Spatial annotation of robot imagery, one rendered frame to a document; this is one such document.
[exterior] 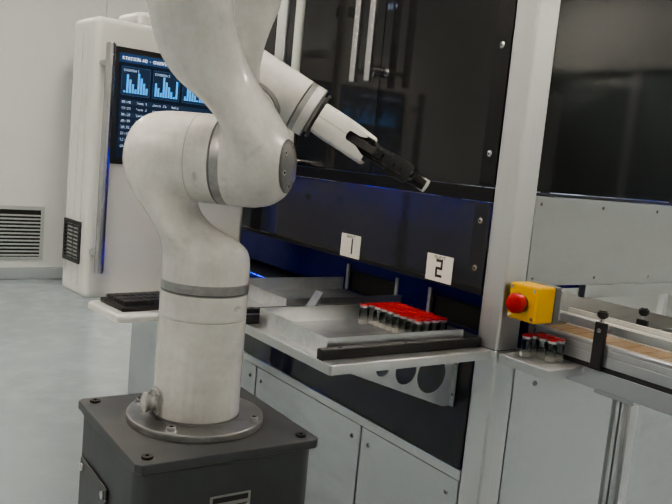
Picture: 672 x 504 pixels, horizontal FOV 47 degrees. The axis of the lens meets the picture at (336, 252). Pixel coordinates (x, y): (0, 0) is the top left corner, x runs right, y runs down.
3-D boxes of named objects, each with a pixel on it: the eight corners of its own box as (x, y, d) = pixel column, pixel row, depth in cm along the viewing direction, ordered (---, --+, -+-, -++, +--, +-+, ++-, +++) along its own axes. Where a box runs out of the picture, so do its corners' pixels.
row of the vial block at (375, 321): (372, 322, 173) (374, 302, 172) (423, 341, 158) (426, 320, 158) (364, 322, 172) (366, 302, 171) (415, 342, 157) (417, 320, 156)
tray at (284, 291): (341, 288, 214) (343, 276, 214) (400, 308, 193) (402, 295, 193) (233, 291, 195) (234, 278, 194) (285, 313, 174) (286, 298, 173)
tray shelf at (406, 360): (331, 292, 218) (331, 285, 218) (516, 356, 162) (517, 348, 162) (173, 296, 191) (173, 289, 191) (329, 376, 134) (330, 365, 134)
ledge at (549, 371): (542, 357, 164) (543, 348, 163) (593, 374, 153) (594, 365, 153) (497, 362, 156) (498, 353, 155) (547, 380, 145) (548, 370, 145)
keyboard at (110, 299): (228, 294, 229) (228, 286, 229) (254, 304, 219) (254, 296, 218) (99, 301, 204) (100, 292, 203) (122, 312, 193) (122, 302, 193)
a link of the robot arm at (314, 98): (288, 128, 126) (303, 138, 127) (284, 126, 118) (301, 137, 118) (315, 85, 126) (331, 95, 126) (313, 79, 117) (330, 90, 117)
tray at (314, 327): (385, 317, 180) (387, 303, 180) (462, 345, 159) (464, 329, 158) (258, 324, 161) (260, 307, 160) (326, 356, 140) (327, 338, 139)
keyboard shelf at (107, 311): (216, 296, 239) (216, 288, 239) (267, 315, 218) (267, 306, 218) (74, 303, 210) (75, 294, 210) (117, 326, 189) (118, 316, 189)
